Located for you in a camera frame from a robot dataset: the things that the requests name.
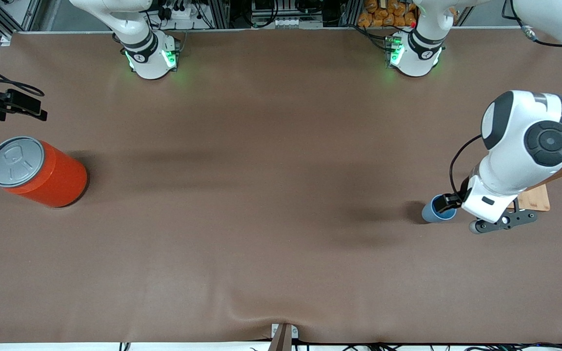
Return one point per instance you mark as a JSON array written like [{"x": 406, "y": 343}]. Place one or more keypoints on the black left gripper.
[{"x": 463, "y": 188}]

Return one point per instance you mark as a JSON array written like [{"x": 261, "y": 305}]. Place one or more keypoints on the blue plastic cup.
[{"x": 431, "y": 215}]

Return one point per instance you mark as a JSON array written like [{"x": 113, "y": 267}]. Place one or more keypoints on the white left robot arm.
[{"x": 515, "y": 161}]

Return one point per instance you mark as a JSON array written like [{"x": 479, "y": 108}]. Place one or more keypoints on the wooden cup rack stand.
[{"x": 537, "y": 197}]

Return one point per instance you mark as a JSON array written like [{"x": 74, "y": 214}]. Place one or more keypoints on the red can with grey lid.
[{"x": 51, "y": 180}]

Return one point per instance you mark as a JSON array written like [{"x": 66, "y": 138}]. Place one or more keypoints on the green lit right base connector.
[{"x": 170, "y": 57}]

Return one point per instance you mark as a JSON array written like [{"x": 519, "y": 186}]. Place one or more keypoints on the green lit base connector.
[
  {"x": 394, "y": 51},
  {"x": 170, "y": 57}
]

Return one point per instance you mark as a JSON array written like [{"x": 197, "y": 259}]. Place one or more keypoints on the green lit left base connector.
[{"x": 394, "y": 51}]

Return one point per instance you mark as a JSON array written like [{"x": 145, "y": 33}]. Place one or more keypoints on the white power strip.
[{"x": 183, "y": 9}]

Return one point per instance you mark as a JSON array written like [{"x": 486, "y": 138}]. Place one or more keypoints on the orange snack bags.
[{"x": 383, "y": 14}]

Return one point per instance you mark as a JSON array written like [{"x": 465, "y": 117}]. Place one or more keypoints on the brown table cloth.
[{"x": 261, "y": 268}]

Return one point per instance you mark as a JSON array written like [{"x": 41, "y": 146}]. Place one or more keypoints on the metal table edge clamp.
[{"x": 283, "y": 334}]

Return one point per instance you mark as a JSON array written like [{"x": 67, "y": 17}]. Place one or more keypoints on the white terminal block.
[{"x": 295, "y": 23}]

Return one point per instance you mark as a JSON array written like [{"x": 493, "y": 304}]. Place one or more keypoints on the aluminium frame profile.
[{"x": 8, "y": 17}]

